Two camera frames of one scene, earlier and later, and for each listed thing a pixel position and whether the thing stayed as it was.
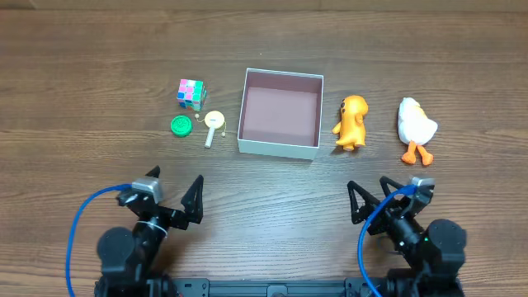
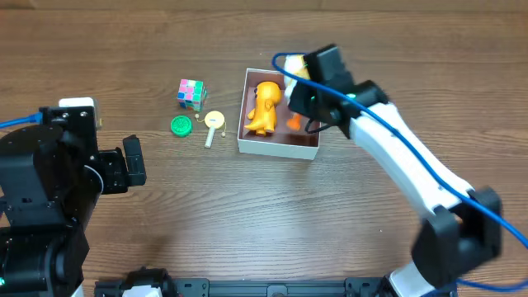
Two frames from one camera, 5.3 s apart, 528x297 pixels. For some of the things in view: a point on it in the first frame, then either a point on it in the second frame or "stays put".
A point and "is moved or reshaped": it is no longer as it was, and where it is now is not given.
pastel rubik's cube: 192,94 stays put
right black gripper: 379,215 → 303,106
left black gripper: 163,210 → 114,170
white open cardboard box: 280,114 stays put
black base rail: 208,287 stays put
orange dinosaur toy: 351,126 is moved or reshaped
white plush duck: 416,128 → 294,63
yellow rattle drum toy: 214,120 stays put
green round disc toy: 181,126 stays put
